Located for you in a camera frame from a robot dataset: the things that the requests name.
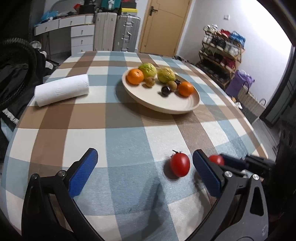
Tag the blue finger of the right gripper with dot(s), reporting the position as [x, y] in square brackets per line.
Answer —
[233, 162]
[260, 166]

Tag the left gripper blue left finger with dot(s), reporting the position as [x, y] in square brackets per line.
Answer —
[49, 209]

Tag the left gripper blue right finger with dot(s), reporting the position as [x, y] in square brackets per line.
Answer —
[240, 210]

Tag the red cherry tomato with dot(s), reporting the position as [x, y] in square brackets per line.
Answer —
[180, 164]

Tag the large orange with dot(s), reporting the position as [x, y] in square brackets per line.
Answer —
[185, 89]

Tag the brown longan fruit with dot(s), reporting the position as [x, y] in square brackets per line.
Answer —
[172, 85]
[149, 82]

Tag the dark purple fruit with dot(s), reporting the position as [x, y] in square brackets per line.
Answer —
[166, 91]

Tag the small orange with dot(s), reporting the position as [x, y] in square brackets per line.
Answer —
[135, 76]

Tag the woven basket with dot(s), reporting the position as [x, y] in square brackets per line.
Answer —
[250, 102]

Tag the purple bag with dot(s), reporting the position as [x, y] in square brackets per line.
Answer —
[240, 78]

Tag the small dark fruit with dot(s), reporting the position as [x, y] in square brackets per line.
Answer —
[178, 82]

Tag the checkered tablecloth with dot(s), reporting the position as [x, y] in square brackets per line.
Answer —
[130, 194]

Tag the wooden shoe rack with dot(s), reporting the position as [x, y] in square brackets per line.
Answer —
[221, 54]

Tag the right yellow-green citrus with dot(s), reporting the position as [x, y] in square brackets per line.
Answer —
[165, 75]

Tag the yellow-green citrus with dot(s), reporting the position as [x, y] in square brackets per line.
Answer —
[165, 75]
[148, 70]

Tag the left yellow-green citrus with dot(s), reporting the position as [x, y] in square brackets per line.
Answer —
[148, 70]

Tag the white paper towel roll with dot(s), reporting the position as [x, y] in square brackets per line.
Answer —
[61, 89]

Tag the black clothes pile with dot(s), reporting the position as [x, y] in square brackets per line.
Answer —
[22, 69]

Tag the wooden door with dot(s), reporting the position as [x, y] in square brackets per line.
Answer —
[163, 26]

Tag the silver aluminium suitcase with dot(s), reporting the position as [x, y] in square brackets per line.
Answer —
[126, 33]

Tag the stacked shoe boxes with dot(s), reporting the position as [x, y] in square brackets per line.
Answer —
[128, 7]

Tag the white drawer desk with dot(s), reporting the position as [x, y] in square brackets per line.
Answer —
[74, 34]

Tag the beige ribbed suitcase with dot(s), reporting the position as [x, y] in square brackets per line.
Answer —
[105, 24]

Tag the teal suitcase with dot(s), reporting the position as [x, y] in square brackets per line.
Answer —
[110, 4]

